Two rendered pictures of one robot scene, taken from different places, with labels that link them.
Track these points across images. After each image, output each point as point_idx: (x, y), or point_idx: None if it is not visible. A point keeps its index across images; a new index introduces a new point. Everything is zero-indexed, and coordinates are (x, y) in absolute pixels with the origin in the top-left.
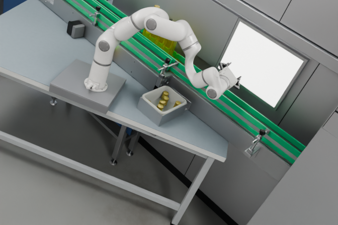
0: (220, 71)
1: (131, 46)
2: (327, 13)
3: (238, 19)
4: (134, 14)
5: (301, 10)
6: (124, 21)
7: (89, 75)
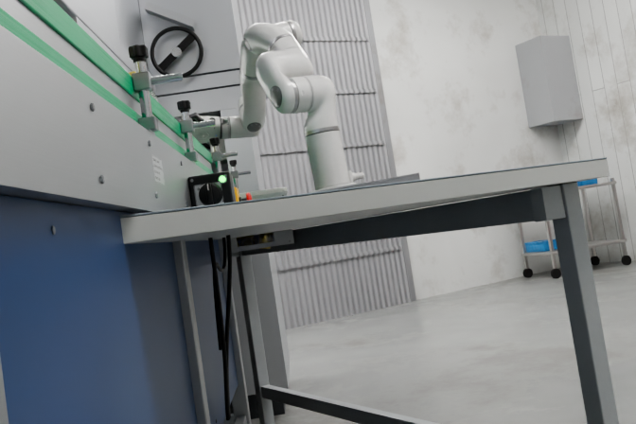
0: (207, 120)
1: (201, 162)
2: (128, 25)
3: (120, 62)
4: (289, 31)
5: (122, 28)
6: (299, 45)
7: (344, 167)
